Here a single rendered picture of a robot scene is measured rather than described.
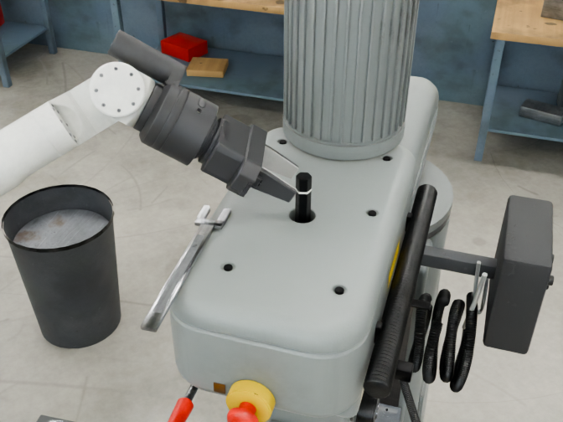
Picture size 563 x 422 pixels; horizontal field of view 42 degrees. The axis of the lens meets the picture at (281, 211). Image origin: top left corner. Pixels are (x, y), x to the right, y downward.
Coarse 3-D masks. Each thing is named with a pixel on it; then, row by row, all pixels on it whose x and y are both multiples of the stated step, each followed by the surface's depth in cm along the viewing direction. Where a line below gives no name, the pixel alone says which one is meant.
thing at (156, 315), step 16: (208, 208) 101; (208, 224) 98; (224, 224) 99; (192, 240) 95; (192, 256) 93; (176, 272) 90; (176, 288) 88; (160, 304) 85; (144, 320) 83; (160, 320) 83
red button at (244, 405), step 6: (246, 402) 90; (234, 408) 88; (240, 408) 88; (246, 408) 89; (252, 408) 89; (228, 414) 88; (234, 414) 88; (240, 414) 87; (246, 414) 87; (252, 414) 88; (228, 420) 89; (234, 420) 88; (240, 420) 87; (246, 420) 87; (252, 420) 87; (258, 420) 88
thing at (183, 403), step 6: (192, 390) 99; (186, 396) 98; (192, 396) 99; (180, 402) 97; (186, 402) 97; (174, 408) 97; (180, 408) 96; (186, 408) 97; (192, 408) 98; (174, 414) 95; (180, 414) 96; (186, 414) 96; (168, 420) 95; (174, 420) 95; (180, 420) 95
